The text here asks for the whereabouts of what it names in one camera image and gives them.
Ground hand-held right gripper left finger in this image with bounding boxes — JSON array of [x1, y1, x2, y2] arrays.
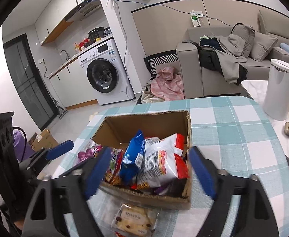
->
[[21, 147, 112, 237]]

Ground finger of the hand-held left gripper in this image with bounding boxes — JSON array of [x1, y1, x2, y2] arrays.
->
[[19, 140, 75, 172], [58, 158, 97, 178]]

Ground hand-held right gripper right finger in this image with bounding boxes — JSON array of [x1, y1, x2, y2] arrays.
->
[[188, 146, 281, 237]]

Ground orange fries snack packet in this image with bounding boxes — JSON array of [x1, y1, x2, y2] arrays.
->
[[104, 150, 125, 186]]

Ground grape candy packet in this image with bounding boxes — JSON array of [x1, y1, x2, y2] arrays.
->
[[77, 139, 104, 165]]

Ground purple snack packet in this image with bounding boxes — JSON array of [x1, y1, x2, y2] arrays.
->
[[155, 178, 188, 198]]

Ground blue snack packet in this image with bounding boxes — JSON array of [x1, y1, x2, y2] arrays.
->
[[120, 129, 146, 185]]

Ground white red snack packet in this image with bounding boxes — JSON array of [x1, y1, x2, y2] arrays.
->
[[136, 133, 190, 187]]

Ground clear cookie packet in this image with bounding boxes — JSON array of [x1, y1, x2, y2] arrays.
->
[[111, 204, 160, 236]]

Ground brown floor cardboard box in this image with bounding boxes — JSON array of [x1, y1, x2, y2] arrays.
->
[[28, 128, 59, 152]]

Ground purple plastic bag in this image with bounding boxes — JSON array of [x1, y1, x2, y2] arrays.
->
[[12, 128, 36, 163]]

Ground grey floor mop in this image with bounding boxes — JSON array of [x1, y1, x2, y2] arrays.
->
[[52, 99, 68, 119]]

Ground teal checked tablecloth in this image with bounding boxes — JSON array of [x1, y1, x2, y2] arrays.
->
[[52, 96, 289, 237]]

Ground white kitchen counter cabinet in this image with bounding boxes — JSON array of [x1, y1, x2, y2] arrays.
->
[[48, 36, 115, 110]]

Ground dark glass door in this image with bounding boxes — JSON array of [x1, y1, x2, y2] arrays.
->
[[3, 33, 60, 132]]

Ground white washing machine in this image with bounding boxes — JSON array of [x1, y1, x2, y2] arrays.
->
[[78, 39, 136, 106]]

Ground beige tote bag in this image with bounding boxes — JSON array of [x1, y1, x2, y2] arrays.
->
[[141, 83, 165, 104]]

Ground pink cloth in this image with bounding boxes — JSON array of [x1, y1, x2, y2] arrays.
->
[[150, 66, 185, 102]]

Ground grey sofa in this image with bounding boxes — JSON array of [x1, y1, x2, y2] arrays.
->
[[176, 10, 289, 99]]

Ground white trash can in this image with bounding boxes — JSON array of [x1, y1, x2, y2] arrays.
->
[[262, 59, 289, 121]]

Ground dark clothes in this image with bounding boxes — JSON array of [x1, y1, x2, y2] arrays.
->
[[199, 38, 224, 76]]

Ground grey hoodie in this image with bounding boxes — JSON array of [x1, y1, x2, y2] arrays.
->
[[217, 35, 248, 84]]

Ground black rice cooker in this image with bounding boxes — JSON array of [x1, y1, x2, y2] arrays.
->
[[88, 27, 105, 42]]

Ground black white patterned bag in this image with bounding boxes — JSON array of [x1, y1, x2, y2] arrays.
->
[[144, 50, 179, 78]]

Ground grey sofa pillow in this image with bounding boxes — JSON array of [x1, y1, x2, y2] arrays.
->
[[249, 31, 279, 62], [231, 23, 256, 57]]

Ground range hood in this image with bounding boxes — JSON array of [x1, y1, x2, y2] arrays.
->
[[65, 0, 103, 23]]

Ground white box green label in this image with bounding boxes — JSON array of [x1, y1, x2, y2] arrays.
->
[[190, 15, 202, 27]]

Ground white wall cabinet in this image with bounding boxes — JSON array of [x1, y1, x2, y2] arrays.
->
[[35, 0, 103, 46]]

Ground blue cable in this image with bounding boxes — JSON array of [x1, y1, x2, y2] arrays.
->
[[75, 0, 236, 26]]

